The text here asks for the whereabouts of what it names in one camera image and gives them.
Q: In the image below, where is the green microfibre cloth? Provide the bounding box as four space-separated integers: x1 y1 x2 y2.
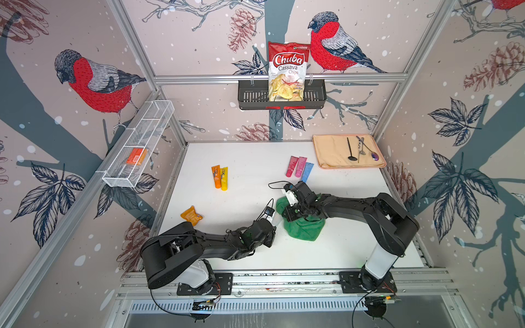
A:
276 197 325 241

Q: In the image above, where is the light blue toothpaste tube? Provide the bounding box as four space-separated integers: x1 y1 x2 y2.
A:
301 162 314 183

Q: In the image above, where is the light pink toothpaste tube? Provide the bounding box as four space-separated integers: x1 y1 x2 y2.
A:
295 157 307 178

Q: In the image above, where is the dark pink toothpaste tube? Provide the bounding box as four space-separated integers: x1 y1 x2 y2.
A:
286 156 299 178

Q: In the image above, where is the yellow toothpaste tube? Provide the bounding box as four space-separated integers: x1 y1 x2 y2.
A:
221 167 228 191

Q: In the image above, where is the white orange-capped toothpaste tube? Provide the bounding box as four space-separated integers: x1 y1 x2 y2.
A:
272 214 283 227

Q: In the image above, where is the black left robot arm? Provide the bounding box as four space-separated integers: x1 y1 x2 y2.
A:
140 206 276 292

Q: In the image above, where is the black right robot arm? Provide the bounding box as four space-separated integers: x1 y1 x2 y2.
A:
283 182 420 291

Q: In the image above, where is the orange toothpaste tube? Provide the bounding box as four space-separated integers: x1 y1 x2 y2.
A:
211 165 221 189

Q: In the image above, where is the beige cloth mat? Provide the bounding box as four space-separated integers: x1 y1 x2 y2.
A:
313 134 386 169

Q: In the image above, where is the black ladle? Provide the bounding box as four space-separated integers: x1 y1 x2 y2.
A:
347 138 358 161

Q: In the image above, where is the orange snack wrapper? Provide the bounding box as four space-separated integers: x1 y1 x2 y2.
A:
180 206 203 227

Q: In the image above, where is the purple spoon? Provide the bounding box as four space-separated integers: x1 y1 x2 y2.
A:
362 141 380 161

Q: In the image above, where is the red cassava chips bag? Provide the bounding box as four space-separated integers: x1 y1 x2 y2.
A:
268 42 310 102

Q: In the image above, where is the orange packet in basket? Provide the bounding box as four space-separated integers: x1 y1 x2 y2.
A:
126 148 148 166

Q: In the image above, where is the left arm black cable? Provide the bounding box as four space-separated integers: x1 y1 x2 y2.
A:
149 198 275 320

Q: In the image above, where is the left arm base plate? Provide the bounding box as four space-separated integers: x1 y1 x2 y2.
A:
176 273 233 296

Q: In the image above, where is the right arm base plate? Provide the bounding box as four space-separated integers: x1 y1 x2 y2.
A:
339 270 397 294

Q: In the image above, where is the black wall basket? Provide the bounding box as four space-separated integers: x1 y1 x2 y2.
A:
238 80 327 110

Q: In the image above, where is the white wire shelf basket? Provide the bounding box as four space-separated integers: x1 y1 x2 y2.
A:
103 100 174 188

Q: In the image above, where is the aluminium front rail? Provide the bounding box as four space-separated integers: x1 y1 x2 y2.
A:
116 267 456 300

